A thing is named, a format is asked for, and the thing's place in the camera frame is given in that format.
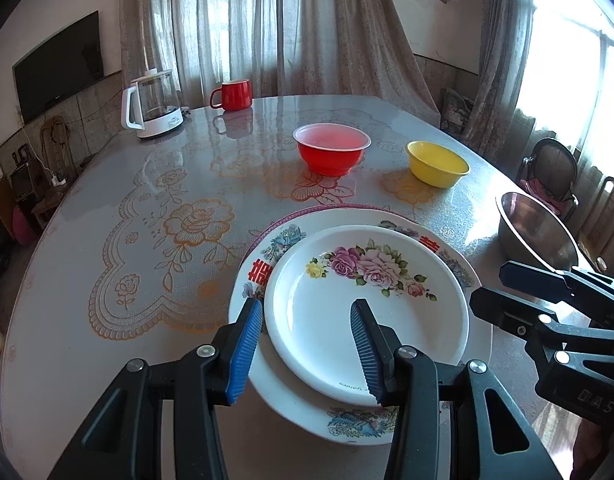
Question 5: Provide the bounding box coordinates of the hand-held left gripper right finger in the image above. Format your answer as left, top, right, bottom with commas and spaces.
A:
349, 298, 563, 480

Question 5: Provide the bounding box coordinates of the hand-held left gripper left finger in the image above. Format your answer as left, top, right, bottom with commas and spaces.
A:
47, 298, 264, 480

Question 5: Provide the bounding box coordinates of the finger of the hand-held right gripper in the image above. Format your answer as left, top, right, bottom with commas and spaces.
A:
500, 261, 614, 331
470, 286, 614, 361

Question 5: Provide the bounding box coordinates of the stainless steel bowl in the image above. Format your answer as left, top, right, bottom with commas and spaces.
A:
496, 191, 580, 273

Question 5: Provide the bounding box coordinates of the white plate red character print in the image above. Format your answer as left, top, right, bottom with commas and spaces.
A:
229, 208, 493, 446

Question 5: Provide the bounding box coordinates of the white rose print plate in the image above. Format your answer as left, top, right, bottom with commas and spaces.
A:
263, 224, 470, 407

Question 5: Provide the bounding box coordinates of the yellow bowl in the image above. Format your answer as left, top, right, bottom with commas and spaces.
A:
405, 140, 471, 189

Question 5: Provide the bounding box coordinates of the large purple floral rim plate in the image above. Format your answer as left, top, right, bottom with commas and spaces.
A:
237, 203, 423, 271

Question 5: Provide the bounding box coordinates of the red plastic bowl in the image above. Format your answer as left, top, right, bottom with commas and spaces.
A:
292, 122, 372, 177

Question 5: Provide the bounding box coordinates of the pink cloth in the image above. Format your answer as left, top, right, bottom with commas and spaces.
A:
521, 177, 563, 213

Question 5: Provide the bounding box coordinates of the brown wooden chair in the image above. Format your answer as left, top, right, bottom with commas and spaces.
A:
584, 176, 614, 271

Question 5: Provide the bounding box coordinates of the dark round back chair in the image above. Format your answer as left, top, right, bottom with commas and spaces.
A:
517, 137, 579, 221

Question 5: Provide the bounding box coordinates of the narrow beige lace curtain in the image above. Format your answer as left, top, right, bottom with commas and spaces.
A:
459, 0, 538, 156

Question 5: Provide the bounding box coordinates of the small wooden stool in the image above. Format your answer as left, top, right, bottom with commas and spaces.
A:
32, 195, 62, 231

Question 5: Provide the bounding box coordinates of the white glass electric kettle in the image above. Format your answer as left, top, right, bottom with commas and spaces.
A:
121, 68, 185, 140

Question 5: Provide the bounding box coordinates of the red mug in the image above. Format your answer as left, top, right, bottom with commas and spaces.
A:
209, 79, 254, 112

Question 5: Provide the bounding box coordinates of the wide beige lace curtain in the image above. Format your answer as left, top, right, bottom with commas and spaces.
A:
119, 0, 440, 116

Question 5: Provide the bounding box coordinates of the black wall television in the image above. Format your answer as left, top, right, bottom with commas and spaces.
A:
13, 10, 105, 124

